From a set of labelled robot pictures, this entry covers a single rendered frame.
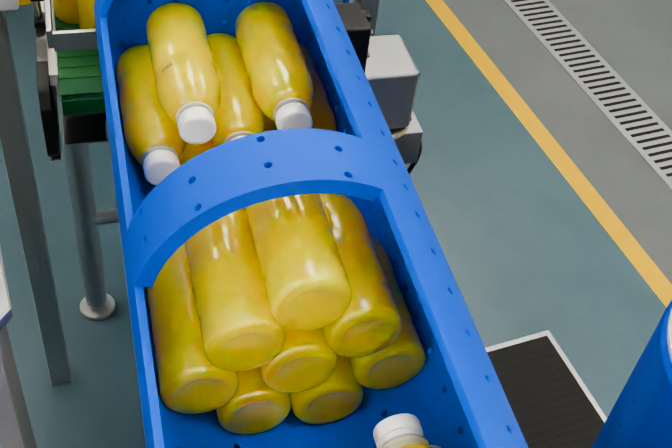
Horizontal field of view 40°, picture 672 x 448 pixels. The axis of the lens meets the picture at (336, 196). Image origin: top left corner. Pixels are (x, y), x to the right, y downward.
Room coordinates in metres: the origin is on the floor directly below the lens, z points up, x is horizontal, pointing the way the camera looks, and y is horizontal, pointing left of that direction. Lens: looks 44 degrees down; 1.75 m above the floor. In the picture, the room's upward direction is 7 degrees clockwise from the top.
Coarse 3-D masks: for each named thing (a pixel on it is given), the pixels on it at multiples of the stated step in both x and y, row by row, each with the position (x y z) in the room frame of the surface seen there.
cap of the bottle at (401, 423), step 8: (392, 416) 0.41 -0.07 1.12; (400, 416) 0.41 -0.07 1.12; (408, 416) 0.41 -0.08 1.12; (384, 424) 0.41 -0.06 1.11; (392, 424) 0.40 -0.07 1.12; (400, 424) 0.40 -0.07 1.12; (408, 424) 0.41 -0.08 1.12; (416, 424) 0.41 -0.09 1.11; (376, 432) 0.40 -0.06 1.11; (384, 432) 0.40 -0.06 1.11; (392, 432) 0.40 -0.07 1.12; (400, 432) 0.40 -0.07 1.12; (408, 432) 0.40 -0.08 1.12; (416, 432) 0.40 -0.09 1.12; (376, 440) 0.40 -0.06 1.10; (384, 440) 0.39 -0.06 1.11
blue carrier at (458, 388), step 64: (128, 0) 0.94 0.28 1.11; (192, 0) 0.97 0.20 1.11; (256, 0) 0.99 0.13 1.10; (320, 0) 0.86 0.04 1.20; (320, 64) 0.96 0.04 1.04; (384, 128) 0.69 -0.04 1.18; (128, 192) 0.61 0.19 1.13; (192, 192) 0.54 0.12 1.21; (256, 192) 0.53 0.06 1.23; (320, 192) 0.55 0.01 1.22; (384, 192) 0.56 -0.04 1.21; (128, 256) 0.53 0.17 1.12; (448, 320) 0.44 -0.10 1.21; (448, 384) 0.50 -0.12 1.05
